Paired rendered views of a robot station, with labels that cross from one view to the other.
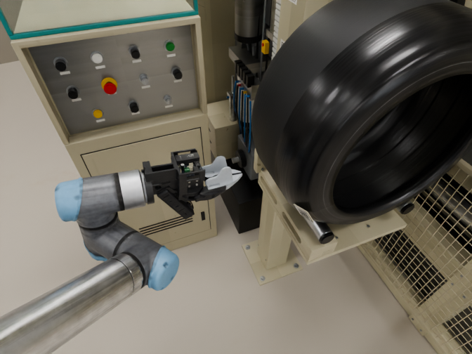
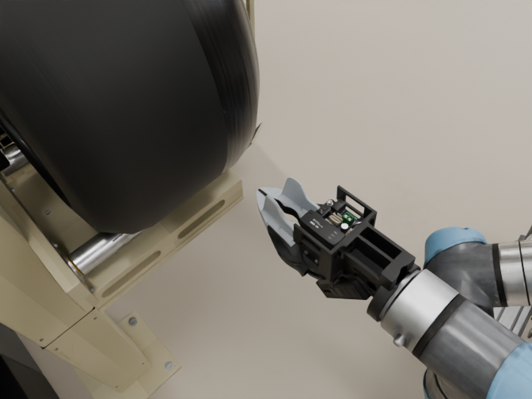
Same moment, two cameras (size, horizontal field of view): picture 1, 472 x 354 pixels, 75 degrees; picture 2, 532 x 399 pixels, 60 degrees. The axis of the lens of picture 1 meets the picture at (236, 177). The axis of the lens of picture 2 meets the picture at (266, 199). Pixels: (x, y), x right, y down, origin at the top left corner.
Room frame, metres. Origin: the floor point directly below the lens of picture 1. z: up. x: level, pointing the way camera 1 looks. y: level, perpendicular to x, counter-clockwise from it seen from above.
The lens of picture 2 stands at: (0.60, 0.28, 1.62)
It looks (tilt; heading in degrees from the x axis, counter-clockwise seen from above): 59 degrees down; 247
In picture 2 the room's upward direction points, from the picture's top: straight up
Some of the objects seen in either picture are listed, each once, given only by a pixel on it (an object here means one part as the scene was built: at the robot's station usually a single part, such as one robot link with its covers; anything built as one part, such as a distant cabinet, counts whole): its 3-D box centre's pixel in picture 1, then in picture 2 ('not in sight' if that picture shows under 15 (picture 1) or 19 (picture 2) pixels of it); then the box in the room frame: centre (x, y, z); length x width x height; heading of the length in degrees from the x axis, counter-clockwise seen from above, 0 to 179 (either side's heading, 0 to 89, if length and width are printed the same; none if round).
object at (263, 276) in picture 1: (271, 256); (125, 365); (0.91, -0.21, 0.01); 0.27 x 0.27 x 0.02; 21
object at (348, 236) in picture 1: (327, 201); (123, 192); (0.68, -0.32, 0.80); 0.37 x 0.36 x 0.02; 111
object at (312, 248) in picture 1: (293, 206); (159, 226); (0.63, -0.19, 0.83); 0.36 x 0.09 x 0.06; 21
